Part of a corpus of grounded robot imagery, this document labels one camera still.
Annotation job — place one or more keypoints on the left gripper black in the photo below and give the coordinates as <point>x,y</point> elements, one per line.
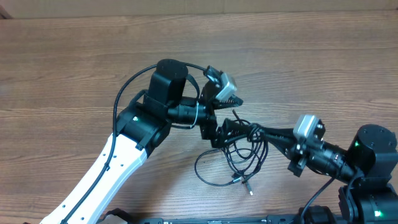
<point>217,137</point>

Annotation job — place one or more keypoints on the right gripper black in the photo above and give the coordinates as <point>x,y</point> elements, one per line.
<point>280,139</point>

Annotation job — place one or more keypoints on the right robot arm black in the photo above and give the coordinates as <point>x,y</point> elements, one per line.
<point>365,168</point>

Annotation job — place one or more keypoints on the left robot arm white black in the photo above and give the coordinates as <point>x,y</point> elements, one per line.
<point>144,124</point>

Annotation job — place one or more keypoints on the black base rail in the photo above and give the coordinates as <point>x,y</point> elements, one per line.
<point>118,216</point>

